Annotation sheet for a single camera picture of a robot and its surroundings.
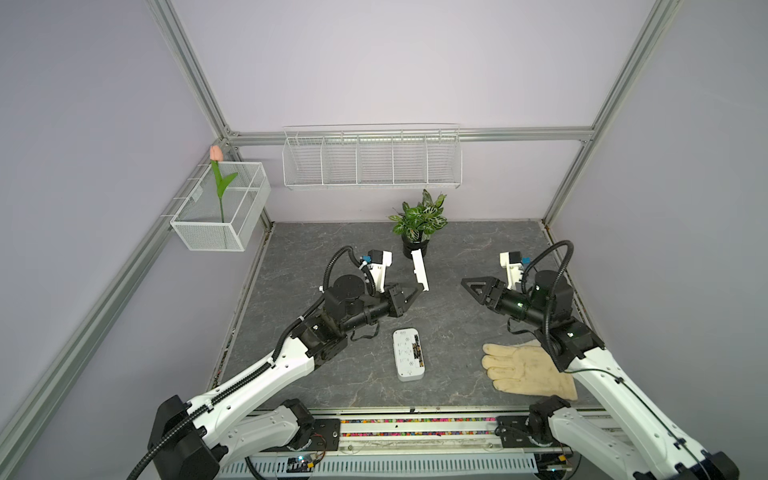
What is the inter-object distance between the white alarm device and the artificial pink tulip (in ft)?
2.01

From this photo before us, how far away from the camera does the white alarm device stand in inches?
32.1

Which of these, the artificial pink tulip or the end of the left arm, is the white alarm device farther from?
the artificial pink tulip

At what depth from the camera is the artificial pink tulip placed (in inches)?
33.2

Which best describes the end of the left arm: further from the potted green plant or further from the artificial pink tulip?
the artificial pink tulip
